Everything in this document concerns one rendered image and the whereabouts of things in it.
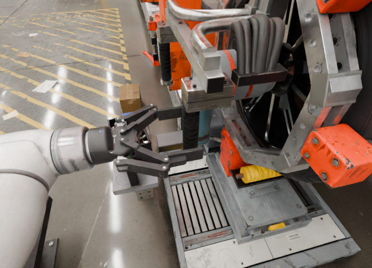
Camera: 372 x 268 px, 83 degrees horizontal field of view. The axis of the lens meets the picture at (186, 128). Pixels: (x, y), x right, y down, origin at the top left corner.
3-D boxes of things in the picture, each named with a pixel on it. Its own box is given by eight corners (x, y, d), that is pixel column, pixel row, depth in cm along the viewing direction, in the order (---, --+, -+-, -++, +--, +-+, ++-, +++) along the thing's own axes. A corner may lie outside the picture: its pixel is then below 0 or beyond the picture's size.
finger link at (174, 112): (158, 120, 51) (158, 118, 51) (186, 116, 52) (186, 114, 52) (157, 111, 49) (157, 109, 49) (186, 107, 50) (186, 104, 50)
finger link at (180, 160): (159, 159, 39) (161, 173, 37) (185, 154, 40) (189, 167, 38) (159, 164, 40) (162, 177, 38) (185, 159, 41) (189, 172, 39)
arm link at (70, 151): (67, 183, 42) (98, 178, 43) (46, 154, 35) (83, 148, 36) (73, 149, 48) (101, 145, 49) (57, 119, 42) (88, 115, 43)
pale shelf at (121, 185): (158, 186, 82) (158, 182, 80) (114, 195, 79) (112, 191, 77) (147, 117, 112) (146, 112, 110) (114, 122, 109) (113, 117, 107)
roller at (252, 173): (310, 171, 80) (317, 162, 76) (238, 187, 75) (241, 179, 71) (301, 160, 84) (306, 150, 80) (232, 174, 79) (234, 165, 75)
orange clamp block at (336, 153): (329, 145, 45) (363, 181, 38) (296, 152, 43) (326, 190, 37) (346, 121, 40) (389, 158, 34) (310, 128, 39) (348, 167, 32)
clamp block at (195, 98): (231, 107, 41) (236, 83, 37) (186, 114, 39) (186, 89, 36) (222, 92, 44) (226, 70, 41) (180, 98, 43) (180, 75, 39)
